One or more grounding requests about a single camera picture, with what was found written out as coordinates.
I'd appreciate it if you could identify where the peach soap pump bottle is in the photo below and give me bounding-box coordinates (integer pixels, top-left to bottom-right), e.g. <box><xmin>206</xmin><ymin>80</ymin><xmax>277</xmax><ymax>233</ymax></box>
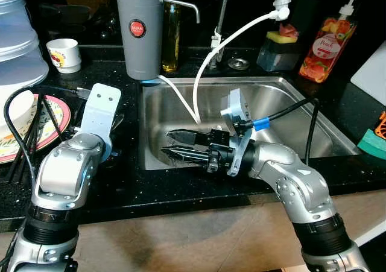
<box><xmin>299</xmin><ymin>0</ymin><xmax>364</xmax><ymax>83</ymax></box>

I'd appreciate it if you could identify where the short white hose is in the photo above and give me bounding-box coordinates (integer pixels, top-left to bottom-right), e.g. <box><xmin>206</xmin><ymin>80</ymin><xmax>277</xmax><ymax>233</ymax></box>
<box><xmin>158</xmin><ymin>74</ymin><xmax>200</xmax><ymax>125</ymax></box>

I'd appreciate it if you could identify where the yellow oil glass bottle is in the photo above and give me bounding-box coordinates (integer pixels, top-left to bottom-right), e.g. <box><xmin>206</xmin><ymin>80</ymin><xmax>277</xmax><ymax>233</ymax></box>
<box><xmin>162</xmin><ymin>0</ymin><xmax>182</xmax><ymax>74</ymax></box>

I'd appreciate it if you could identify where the orange black fan gadget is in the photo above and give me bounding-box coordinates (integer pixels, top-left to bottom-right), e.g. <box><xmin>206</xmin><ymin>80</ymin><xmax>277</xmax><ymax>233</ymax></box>
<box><xmin>374</xmin><ymin>110</ymin><xmax>386</xmax><ymax>141</ymax></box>

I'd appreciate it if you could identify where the beige cabinet front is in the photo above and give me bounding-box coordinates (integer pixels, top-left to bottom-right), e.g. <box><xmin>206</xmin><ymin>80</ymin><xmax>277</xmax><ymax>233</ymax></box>
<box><xmin>0</xmin><ymin>188</ymin><xmax>386</xmax><ymax>272</ymax></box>

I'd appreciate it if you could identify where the tall grey water canister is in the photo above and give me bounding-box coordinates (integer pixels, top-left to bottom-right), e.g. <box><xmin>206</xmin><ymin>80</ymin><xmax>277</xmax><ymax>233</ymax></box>
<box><xmin>115</xmin><ymin>0</ymin><xmax>165</xmax><ymax>81</ymax></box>

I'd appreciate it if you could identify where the dark sponge holder box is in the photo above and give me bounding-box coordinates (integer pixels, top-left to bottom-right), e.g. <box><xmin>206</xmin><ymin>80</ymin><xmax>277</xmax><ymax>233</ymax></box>
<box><xmin>256</xmin><ymin>38</ymin><xmax>300</xmax><ymax>72</ymax></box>

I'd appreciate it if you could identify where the chrome canister spout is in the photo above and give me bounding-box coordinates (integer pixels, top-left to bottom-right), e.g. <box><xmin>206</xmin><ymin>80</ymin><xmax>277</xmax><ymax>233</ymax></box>
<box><xmin>162</xmin><ymin>0</ymin><xmax>201</xmax><ymax>24</ymax></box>

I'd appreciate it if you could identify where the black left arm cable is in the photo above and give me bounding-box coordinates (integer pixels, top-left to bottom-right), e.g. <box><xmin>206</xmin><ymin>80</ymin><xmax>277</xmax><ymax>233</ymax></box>
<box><xmin>3</xmin><ymin>85</ymin><xmax>85</xmax><ymax>176</ymax></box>

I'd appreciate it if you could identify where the pink scrubber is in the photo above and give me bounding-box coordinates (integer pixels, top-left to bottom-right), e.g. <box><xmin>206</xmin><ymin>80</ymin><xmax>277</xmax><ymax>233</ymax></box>
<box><xmin>279</xmin><ymin>23</ymin><xmax>299</xmax><ymax>39</ymax></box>

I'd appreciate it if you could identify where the round metal counter cap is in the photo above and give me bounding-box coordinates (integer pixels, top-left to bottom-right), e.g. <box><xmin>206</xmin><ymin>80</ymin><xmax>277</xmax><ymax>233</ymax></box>
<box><xmin>228</xmin><ymin>58</ymin><xmax>251</xmax><ymax>71</ymax></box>

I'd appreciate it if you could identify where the floral pink rimmed plate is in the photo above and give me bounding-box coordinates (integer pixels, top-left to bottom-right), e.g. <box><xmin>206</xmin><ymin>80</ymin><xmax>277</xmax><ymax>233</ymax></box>
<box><xmin>0</xmin><ymin>94</ymin><xmax>72</xmax><ymax>164</ymax></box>

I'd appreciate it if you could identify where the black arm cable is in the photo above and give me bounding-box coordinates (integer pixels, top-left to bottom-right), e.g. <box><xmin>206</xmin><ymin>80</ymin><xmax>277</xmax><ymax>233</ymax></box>
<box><xmin>250</xmin><ymin>97</ymin><xmax>320</xmax><ymax>164</ymax></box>
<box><xmin>3</xmin><ymin>85</ymin><xmax>85</xmax><ymax>176</ymax></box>

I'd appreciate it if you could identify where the yellow sponge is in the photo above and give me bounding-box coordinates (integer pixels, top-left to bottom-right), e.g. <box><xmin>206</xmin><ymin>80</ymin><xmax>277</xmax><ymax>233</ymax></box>
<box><xmin>267</xmin><ymin>31</ymin><xmax>299</xmax><ymax>45</ymax></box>

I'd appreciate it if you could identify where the green sponge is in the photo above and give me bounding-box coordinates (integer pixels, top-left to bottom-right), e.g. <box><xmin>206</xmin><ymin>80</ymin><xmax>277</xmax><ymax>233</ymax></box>
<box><xmin>357</xmin><ymin>129</ymin><xmax>386</xmax><ymax>160</ymax></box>

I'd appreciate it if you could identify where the chrome sink faucet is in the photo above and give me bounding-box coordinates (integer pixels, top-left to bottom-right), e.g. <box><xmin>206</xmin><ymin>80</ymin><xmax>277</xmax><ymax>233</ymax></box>
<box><xmin>210</xmin><ymin>0</ymin><xmax>285</xmax><ymax>71</ymax></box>

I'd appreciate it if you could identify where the white cutting board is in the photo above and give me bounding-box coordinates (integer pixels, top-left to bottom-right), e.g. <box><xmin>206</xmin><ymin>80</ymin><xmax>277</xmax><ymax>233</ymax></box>
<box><xmin>351</xmin><ymin>42</ymin><xmax>386</xmax><ymax>107</ymax></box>

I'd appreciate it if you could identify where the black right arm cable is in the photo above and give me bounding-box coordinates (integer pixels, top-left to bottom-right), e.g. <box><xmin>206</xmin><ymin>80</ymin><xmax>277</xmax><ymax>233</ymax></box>
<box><xmin>250</xmin><ymin>97</ymin><xmax>320</xmax><ymax>164</ymax></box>

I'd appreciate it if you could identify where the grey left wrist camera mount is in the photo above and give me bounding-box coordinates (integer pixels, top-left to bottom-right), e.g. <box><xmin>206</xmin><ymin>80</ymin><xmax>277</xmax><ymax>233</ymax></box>
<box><xmin>71</xmin><ymin>84</ymin><xmax>121</xmax><ymax>161</ymax></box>

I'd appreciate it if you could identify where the white printed cup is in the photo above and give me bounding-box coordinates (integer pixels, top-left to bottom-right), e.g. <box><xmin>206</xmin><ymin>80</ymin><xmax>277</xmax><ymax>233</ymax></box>
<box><xmin>46</xmin><ymin>38</ymin><xmax>82</xmax><ymax>74</ymax></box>

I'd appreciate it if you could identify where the white faucet diverter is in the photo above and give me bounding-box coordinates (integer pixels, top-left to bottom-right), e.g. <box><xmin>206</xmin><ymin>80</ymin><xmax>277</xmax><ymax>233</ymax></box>
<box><xmin>273</xmin><ymin>0</ymin><xmax>291</xmax><ymax>22</ymax></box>

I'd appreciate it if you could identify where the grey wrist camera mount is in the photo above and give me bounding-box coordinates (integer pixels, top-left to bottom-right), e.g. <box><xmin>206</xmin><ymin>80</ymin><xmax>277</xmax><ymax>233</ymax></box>
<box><xmin>71</xmin><ymin>84</ymin><xmax>121</xmax><ymax>161</ymax></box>
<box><xmin>220</xmin><ymin>88</ymin><xmax>257</xmax><ymax>176</ymax></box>

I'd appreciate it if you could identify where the long white hose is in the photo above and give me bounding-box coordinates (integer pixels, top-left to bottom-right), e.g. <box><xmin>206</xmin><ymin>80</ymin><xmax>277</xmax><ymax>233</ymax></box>
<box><xmin>192</xmin><ymin>13</ymin><xmax>278</xmax><ymax>125</ymax></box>

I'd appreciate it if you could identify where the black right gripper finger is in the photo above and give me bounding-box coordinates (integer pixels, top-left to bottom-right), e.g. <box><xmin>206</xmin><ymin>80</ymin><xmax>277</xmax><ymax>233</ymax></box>
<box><xmin>162</xmin><ymin>147</ymin><xmax>210</xmax><ymax>163</ymax></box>
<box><xmin>167</xmin><ymin>129</ymin><xmax>212</xmax><ymax>145</ymax></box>

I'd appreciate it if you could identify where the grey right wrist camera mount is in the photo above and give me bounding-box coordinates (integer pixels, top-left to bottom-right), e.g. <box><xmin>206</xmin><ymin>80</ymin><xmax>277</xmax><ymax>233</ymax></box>
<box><xmin>220</xmin><ymin>88</ymin><xmax>257</xmax><ymax>176</ymax></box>

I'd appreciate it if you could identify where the stainless steel sink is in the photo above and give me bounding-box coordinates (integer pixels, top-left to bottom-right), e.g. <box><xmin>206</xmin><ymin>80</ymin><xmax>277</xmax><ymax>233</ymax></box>
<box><xmin>138</xmin><ymin>76</ymin><xmax>361</xmax><ymax>171</ymax></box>

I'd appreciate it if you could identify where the white bowl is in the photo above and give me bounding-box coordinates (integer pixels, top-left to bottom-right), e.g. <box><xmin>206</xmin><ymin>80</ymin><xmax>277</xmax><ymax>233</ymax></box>
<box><xmin>0</xmin><ymin>85</ymin><xmax>34</xmax><ymax>141</ymax></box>

